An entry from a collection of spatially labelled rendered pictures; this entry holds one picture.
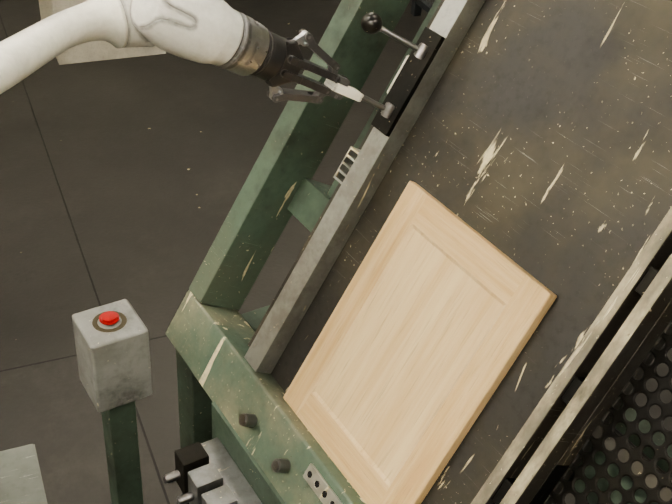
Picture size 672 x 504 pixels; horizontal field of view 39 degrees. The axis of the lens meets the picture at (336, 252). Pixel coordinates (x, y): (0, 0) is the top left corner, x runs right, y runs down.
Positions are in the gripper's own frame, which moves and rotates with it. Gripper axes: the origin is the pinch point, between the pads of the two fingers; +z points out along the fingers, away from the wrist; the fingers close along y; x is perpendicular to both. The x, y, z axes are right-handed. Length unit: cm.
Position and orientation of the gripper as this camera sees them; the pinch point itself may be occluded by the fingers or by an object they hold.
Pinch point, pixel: (344, 89)
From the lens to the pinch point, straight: 166.0
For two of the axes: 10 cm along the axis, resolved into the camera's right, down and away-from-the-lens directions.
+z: 7.1, 1.9, 6.8
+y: 4.8, -8.4, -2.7
